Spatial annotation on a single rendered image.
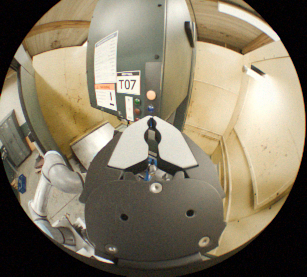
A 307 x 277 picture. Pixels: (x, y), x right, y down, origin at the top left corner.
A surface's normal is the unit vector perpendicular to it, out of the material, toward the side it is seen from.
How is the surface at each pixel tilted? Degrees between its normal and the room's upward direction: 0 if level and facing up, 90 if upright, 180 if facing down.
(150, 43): 90
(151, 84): 90
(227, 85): 90
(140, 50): 90
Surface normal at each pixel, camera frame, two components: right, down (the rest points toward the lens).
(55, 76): 0.88, 0.29
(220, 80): -0.47, 0.45
